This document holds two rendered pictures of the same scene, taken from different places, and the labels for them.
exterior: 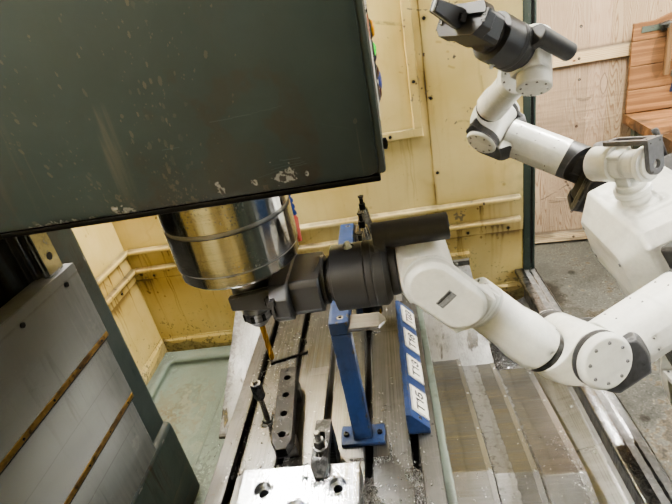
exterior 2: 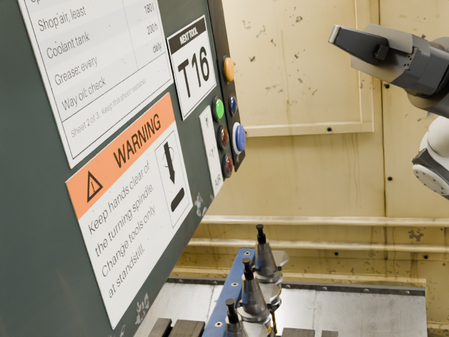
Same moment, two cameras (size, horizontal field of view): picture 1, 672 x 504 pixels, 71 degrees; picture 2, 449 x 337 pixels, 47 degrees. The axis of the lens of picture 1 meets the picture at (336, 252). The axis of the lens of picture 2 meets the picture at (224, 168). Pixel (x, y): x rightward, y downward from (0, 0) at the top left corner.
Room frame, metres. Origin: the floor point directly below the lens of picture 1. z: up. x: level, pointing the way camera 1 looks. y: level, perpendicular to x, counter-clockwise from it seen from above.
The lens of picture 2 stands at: (0.29, -0.21, 1.85)
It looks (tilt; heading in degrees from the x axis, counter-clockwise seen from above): 25 degrees down; 11
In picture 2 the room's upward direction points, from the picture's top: 10 degrees counter-clockwise
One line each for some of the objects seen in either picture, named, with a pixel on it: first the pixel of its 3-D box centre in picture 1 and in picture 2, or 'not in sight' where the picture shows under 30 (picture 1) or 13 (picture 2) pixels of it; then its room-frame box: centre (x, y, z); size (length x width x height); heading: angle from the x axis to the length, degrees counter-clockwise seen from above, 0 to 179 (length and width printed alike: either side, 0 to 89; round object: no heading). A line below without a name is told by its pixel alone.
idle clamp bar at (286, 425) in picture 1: (287, 413); not in sight; (0.85, 0.19, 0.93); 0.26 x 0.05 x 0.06; 176
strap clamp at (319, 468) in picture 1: (324, 456); not in sight; (0.67, 0.11, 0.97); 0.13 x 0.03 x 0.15; 171
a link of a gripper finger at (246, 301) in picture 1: (252, 302); not in sight; (0.53, 0.12, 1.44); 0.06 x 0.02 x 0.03; 81
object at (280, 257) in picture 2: not in sight; (272, 258); (1.20, -0.10, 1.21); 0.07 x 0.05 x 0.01; 81
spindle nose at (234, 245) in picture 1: (229, 218); not in sight; (0.57, 0.12, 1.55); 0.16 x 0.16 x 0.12
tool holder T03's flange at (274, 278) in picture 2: not in sight; (266, 274); (1.14, -0.09, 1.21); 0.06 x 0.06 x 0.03
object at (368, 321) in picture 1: (367, 321); not in sight; (0.76, -0.03, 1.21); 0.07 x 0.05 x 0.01; 81
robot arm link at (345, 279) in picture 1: (321, 278); not in sight; (0.55, 0.03, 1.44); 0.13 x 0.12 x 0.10; 171
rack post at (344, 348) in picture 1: (353, 387); not in sight; (0.77, 0.02, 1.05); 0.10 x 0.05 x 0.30; 81
